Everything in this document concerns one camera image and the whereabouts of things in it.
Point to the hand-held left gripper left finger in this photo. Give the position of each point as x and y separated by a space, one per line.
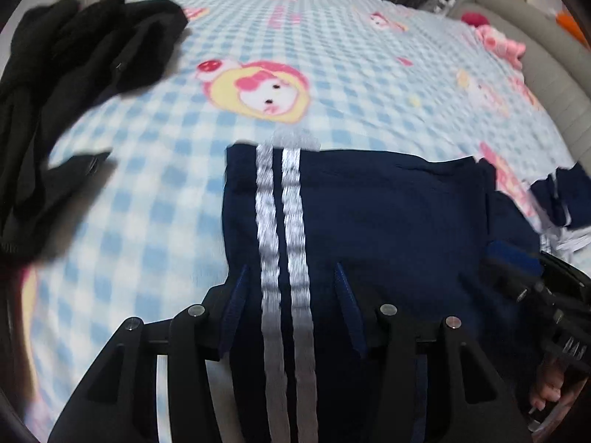
235 304

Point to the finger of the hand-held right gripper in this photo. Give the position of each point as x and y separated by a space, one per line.
512 256
508 284

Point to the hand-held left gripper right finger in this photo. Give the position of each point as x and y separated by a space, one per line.
348 304

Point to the navy striped pants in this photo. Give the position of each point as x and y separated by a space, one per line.
392 217

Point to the person's right hand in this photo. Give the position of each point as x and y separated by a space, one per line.
551 385

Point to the folded grey white garment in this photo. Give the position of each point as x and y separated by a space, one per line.
572 242

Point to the folded navy garment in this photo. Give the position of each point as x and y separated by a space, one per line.
561 198

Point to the checked cartoon blanket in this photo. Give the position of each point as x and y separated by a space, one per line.
184 194

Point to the grey padded headboard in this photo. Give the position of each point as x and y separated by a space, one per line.
554 78

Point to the pink plush toy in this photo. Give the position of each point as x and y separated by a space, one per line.
501 44

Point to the orange plush toy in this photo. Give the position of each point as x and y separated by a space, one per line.
575 27

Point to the red plush ball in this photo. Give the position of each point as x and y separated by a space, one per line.
475 18

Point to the black jacket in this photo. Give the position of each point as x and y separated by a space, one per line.
101 41

